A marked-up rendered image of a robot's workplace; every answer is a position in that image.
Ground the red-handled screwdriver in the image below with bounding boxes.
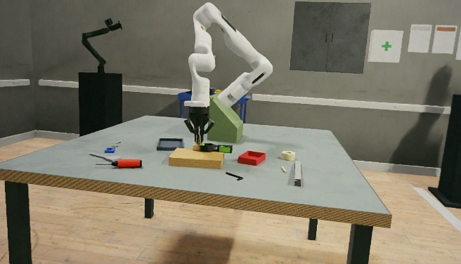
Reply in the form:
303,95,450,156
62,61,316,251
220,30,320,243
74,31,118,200
99,159,142,168

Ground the red rectangular tray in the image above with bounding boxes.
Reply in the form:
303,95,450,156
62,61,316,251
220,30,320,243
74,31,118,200
238,151,266,166

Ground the tan wooden board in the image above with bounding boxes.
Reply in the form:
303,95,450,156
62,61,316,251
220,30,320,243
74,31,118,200
169,148,224,169

